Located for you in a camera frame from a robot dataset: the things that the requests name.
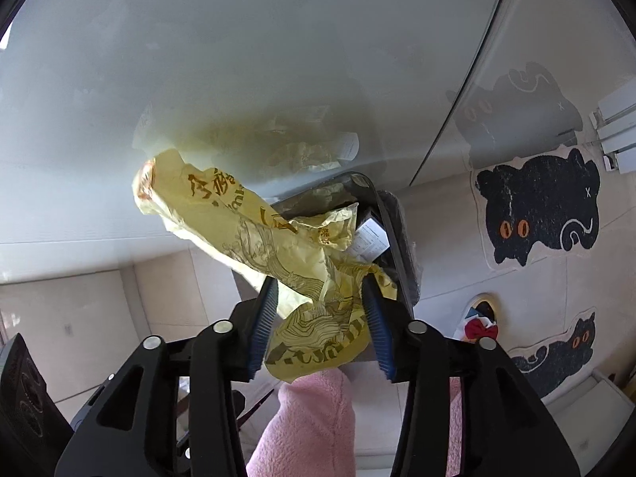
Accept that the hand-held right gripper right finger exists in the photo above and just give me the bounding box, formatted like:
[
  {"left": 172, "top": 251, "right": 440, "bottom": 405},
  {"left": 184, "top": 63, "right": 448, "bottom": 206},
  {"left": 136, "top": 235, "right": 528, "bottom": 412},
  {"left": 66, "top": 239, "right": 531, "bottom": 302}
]
[{"left": 360, "top": 275, "right": 582, "bottom": 477}]

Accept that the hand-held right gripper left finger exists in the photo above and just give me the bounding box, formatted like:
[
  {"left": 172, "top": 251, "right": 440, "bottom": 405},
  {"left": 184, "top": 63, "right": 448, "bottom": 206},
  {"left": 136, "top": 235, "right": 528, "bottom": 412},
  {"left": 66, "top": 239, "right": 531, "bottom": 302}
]
[{"left": 54, "top": 275, "right": 279, "bottom": 477}]

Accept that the black trash bin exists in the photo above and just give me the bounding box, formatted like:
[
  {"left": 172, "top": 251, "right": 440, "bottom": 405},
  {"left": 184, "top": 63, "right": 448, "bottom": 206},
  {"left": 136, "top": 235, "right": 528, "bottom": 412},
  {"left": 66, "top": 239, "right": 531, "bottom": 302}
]
[{"left": 271, "top": 171, "right": 423, "bottom": 309}]

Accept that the white printed receipt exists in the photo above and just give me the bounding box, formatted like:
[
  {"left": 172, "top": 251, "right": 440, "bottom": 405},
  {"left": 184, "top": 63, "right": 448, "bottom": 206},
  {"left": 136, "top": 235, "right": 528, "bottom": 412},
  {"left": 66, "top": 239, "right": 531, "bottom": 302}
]
[{"left": 355, "top": 221, "right": 390, "bottom": 264}]

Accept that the person's left pink leg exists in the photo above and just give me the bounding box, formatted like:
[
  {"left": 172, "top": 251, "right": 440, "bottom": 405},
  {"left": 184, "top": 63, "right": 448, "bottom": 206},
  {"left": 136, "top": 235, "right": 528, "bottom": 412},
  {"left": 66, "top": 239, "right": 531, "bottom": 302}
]
[{"left": 246, "top": 370, "right": 356, "bottom": 477}]

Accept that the person's pink leg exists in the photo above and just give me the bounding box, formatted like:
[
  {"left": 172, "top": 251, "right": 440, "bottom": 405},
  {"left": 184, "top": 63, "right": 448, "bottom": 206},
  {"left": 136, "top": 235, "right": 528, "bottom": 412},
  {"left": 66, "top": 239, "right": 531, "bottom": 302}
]
[
  {"left": 448, "top": 376, "right": 463, "bottom": 475},
  {"left": 246, "top": 370, "right": 356, "bottom": 477}
]

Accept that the person's right slipper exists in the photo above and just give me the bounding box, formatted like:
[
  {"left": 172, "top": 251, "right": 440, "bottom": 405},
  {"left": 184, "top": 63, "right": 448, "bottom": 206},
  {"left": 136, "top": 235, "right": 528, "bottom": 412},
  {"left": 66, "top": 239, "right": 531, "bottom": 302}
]
[{"left": 454, "top": 298, "right": 500, "bottom": 343}]

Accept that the person's right pink leg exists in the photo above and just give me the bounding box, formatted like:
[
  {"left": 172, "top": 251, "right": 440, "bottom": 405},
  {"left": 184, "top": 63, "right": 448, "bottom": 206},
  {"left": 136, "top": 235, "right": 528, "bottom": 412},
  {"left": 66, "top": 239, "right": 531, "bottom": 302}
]
[{"left": 448, "top": 376, "right": 463, "bottom": 475}]

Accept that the small black cat floor mat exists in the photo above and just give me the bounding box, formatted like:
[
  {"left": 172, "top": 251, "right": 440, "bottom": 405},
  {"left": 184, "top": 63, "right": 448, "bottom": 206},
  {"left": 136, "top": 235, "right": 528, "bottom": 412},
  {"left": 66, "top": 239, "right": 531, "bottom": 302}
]
[{"left": 507, "top": 310, "right": 597, "bottom": 398}]

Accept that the large black cat floor mat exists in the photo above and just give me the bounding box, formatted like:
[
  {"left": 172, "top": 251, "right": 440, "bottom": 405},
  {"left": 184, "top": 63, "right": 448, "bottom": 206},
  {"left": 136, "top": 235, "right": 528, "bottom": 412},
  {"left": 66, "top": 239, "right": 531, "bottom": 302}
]
[{"left": 472, "top": 146, "right": 602, "bottom": 271}]

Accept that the white floor box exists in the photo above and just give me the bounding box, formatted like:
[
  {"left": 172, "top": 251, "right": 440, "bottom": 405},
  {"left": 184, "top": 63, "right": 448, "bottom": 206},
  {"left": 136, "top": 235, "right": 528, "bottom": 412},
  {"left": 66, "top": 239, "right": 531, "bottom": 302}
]
[{"left": 541, "top": 375, "right": 632, "bottom": 458}]

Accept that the grey cabinet door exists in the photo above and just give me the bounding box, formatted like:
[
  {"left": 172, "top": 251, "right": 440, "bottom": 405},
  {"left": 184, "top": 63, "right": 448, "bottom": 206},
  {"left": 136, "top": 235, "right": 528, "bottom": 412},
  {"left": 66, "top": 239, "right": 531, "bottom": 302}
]
[
  {"left": 0, "top": 0, "right": 522, "bottom": 284},
  {"left": 412, "top": 0, "right": 636, "bottom": 190}
]

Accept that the white door frame rail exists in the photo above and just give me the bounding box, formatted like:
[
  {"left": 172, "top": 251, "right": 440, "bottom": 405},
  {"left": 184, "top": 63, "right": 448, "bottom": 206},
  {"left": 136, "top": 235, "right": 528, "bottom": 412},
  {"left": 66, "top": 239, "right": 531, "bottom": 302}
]
[{"left": 589, "top": 79, "right": 636, "bottom": 175}]

